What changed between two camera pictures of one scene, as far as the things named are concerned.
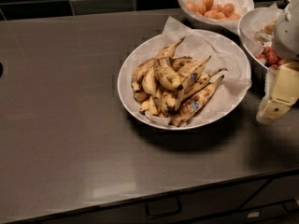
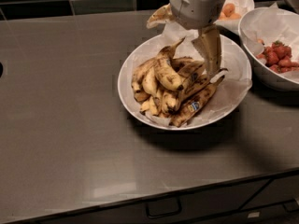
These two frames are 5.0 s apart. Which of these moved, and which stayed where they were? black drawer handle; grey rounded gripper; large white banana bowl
Moved: grey rounded gripper
Stayed: black drawer handle; large white banana bowl
